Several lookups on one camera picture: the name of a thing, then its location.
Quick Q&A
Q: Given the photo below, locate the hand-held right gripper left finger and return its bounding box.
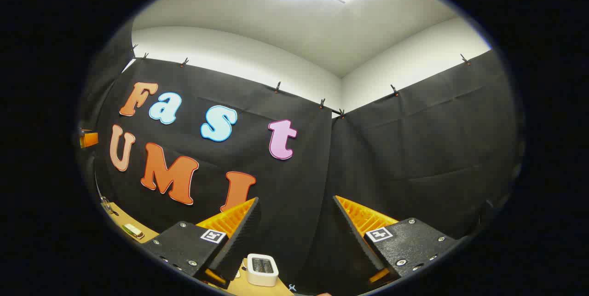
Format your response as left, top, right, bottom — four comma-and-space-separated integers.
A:
143, 197, 261, 290

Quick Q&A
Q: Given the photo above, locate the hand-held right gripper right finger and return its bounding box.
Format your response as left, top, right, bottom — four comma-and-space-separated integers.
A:
332, 195, 461, 287

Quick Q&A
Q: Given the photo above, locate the white toaster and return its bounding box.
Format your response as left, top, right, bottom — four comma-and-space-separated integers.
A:
246, 254, 280, 287

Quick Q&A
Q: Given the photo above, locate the black backdrop cloth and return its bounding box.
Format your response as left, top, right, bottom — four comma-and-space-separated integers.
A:
76, 20, 523, 294

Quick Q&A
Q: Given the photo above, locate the small white dish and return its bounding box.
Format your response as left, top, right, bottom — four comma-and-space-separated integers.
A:
122, 224, 145, 240

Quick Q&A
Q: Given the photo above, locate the row of black clips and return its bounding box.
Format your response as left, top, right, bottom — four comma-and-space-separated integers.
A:
131, 44, 472, 119

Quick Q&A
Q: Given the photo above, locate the thin cable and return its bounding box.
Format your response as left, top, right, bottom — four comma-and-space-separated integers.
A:
93, 169, 105, 201

